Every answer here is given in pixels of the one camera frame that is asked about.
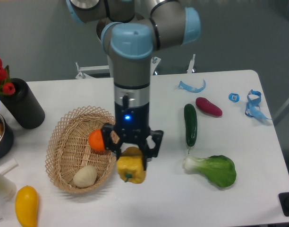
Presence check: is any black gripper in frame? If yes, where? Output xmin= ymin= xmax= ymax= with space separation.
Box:
xmin=101 ymin=94 xmax=164 ymax=171

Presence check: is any yellow bell pepper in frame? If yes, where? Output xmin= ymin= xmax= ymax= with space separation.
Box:
xmin=117 ymin=147 xmax=146 ymax=184

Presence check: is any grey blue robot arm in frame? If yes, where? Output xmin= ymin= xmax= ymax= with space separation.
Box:
xmin=67 ymin=0 xmax=201 ymax=166

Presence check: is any woven wicker basket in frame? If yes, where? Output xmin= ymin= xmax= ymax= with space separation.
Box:
xmin=45 ymin=106 xmax=116 ymax=193

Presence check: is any orange fruit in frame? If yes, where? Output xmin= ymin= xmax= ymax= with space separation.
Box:
xmin=88 ymin=129 xmax=105 ymax=151

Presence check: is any white garlic bulb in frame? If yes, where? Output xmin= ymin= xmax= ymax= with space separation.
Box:
xmin=73 ymin=165 xmax=97 ymax=188

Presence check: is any green cucumber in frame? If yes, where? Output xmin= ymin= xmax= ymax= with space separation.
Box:
xmin=184 ymin=104 xmax=198 ymax=147

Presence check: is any curved blue tape strip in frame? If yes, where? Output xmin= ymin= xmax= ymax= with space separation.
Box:
xmin=178 ymin=80 xmax=206 ymax=93

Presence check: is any purple sweet potato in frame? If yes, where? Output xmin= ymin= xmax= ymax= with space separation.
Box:
xmin=195 ymin=97 xmax=222 ymax=117

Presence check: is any green bok choy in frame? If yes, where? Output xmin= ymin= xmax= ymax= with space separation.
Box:
xmin=182 ymin=155 xmax=237 ymax=188

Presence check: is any black ribbed vase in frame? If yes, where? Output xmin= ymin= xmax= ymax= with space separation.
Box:
xmin=0 ymin=78 xmax=45 ymax=129

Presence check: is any yellow mango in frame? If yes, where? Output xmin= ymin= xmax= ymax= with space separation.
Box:
xmin=15 ymin=185 xmax=39 ymax=227

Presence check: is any white flat stick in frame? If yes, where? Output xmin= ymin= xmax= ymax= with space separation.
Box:
xmin=0 ymin=158 xmax=18 ymax=175

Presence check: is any small blue tape roll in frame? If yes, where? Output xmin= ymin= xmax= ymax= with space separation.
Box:
xmin=228 ymin=93 xmax=240 ymax=103

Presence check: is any dark metal pot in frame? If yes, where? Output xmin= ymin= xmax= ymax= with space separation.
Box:
xmin=0 ymin=114 xmax=14 ymax=159

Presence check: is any tangled blue tape strip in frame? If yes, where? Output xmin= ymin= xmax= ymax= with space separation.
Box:
xmin=245 ymin=89 xmax=271 ymax=120

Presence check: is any white plastic bottle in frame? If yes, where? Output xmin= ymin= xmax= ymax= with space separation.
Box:
xmin=0 ymin=174 xmax=17 ymax=201

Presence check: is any red tulip bouquet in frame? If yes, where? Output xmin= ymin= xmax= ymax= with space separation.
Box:
xmin=0 ymin=58 xmax=16 ymax=96

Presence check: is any black device at edge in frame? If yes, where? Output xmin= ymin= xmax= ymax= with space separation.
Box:
xmin=279 ymin=192 xmax=289 ymax=217

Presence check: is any white metal frame bracket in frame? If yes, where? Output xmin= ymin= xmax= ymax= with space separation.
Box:
xmin=76 ymin=54 xmax=196 ymax=79

